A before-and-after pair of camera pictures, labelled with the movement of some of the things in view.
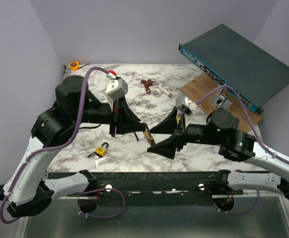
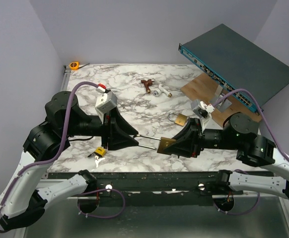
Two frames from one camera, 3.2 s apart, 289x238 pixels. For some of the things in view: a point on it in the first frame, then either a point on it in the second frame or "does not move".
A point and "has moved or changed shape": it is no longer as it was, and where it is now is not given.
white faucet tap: [158, 92] does not move
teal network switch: [252, 75] does not move
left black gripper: [127, 122] to [110, 131]
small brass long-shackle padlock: [147, 134] has moved or changed shape
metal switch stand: [220, 100] does not move
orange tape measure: [75, 65] does not move
